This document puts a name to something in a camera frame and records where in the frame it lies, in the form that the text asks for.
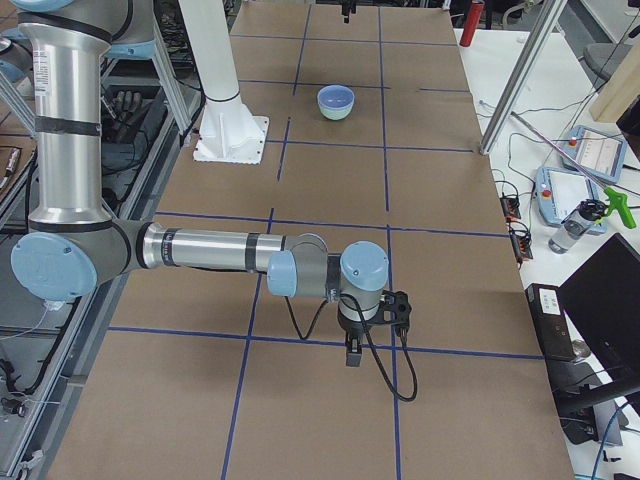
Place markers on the black computer box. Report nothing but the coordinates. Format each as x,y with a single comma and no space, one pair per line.
550,323

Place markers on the orange connector board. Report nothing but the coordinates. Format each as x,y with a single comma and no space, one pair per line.
510,202
520,237

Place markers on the green spray nozzle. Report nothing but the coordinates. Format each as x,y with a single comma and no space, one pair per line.
618,203

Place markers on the near orange connector board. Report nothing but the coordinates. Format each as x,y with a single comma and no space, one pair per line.
520,237

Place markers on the brown paper table cover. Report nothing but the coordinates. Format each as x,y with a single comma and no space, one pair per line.
207,376

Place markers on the near teach pendant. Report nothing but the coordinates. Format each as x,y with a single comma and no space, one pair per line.
559,191

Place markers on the clear water bottle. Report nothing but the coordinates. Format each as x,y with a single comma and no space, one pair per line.
576,225

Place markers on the green bowl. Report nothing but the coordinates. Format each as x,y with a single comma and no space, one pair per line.
335,112

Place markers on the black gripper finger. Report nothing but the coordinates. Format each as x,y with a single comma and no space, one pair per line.
353,352

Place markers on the black monitor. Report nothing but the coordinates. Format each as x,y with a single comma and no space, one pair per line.
601,299

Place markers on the teach pendant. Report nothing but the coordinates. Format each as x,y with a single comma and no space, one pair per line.
601,153
559,191

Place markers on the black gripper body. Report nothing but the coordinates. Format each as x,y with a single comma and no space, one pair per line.
345,6
353,327

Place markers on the far teach pendant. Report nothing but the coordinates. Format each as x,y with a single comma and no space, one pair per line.
601,153

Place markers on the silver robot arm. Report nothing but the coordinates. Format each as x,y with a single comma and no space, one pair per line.
74,245

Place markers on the far orange connector board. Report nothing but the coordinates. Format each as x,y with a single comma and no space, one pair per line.
510,202

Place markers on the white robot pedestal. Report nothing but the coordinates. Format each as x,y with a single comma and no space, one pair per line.
228,131

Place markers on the grey office chair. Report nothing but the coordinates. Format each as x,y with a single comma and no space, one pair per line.
602,59

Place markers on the wooden board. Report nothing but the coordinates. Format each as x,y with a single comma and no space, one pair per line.
621,90

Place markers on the blue bowl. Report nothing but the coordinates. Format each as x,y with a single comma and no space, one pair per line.
335,97

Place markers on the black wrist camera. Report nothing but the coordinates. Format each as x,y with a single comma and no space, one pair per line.
395,311

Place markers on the red bottle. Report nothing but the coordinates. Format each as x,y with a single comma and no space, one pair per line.
472,19

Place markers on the aluminium frame beam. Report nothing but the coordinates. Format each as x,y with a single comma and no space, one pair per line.
532,49

